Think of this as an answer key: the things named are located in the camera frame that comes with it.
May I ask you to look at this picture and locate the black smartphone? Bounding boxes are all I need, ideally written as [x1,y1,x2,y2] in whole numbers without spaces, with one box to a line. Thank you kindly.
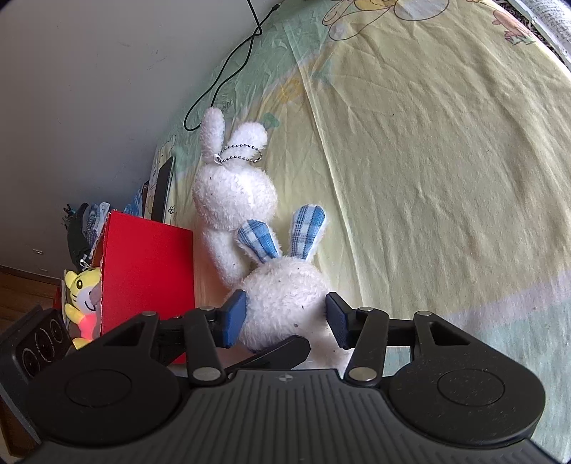
[151,156,175,224]

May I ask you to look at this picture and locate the yellow tiger plush toy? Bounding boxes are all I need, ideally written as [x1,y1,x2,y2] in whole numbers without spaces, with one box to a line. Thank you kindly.
[64,267,102,349]

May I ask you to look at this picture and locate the red cardboard box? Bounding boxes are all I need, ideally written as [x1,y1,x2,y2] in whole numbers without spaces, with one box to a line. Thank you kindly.
[54,211,196,367]

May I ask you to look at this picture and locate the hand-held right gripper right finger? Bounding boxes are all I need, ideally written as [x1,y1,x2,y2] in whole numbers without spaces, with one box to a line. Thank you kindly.
[325,292,474,387]

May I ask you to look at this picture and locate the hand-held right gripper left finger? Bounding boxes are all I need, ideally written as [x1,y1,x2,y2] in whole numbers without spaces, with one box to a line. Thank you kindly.
[91,290,248,384]

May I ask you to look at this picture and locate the dark cloth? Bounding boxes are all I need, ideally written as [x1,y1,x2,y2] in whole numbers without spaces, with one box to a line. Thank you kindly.
[67,203,101,268]

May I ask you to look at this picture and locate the white rabbit plush bead chain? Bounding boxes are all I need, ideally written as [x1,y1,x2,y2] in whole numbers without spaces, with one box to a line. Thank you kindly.
[193,108,278,288]

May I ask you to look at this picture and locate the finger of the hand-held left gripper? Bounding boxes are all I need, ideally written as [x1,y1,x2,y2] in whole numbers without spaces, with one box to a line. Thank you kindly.
[223,334,312,371]

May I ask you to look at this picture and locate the white printed paper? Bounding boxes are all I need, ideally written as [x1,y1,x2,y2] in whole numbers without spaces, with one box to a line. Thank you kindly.
[509,0,571,67]

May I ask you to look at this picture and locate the white rabbit plush plaid ears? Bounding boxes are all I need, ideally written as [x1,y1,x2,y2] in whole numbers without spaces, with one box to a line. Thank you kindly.
[225,204,358,371]

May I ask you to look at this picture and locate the blue patterned cloth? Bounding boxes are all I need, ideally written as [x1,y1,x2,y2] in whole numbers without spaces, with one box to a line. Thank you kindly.
[122,187,152,219]

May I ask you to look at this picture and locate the plaid cloth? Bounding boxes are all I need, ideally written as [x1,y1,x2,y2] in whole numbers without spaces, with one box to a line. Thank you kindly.
[87,203,111,244]

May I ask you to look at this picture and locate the black charging cable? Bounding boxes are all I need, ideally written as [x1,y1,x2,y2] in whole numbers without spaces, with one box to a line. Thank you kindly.
[184,0,282,131]

